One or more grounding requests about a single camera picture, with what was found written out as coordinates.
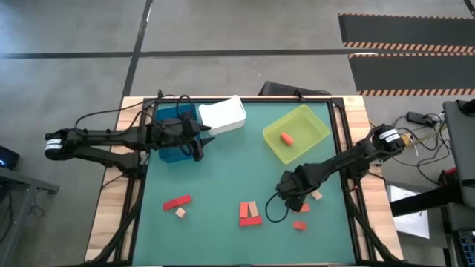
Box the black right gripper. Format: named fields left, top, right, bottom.
left=276, top=162, right=328, bottom=214

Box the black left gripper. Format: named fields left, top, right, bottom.
left=149, top=117, right=217, bottom=162

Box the long red block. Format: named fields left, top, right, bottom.
left=162, top=194, right=193, bottom=212
left=238, top=215, right=263, bottom=228

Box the red cylinder block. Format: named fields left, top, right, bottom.
left=279, top=131, right=295, bottom=147

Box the white plastic bin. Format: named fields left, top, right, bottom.
left=198, top=94, right=247, bottom=136

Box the blue plastic bin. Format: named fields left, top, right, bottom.
left=154, top=103, right=203, bottom=164

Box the translucent yellow plastic bin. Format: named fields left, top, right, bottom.
left=262, top=103, right=331, bottom=165

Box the white paper sheet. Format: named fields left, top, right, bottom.
left=385, top=184, right=431, bottom=240

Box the black metal strut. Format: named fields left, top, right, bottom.
left=389, top=183, right=465, bottom=218

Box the black power strip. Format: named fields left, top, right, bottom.
left=406, top=111, right=439, bottom=126

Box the black hazard-striped floor mat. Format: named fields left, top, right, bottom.
left=347, top=52, right=475, bottom=97
left=338, top=13, right=475, bottom=53

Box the grey desk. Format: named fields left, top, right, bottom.
left=0, top=166, right=60, bottom=257
left=442, top=99, right=475, bottom=208

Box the blue plastic crate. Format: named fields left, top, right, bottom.
left=459, top=230, right=475, bottom=257

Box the black device with blue light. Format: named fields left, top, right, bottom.
left=0, top=145, right=21, bottom=171

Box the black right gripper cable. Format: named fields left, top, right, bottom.
left=264, top=191, right=291, bottom=224

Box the black table frame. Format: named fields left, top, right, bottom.
left=94, top=95, right=404, bottom=265

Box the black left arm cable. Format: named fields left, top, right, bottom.
left=73, top=88, right=197, bottom=129

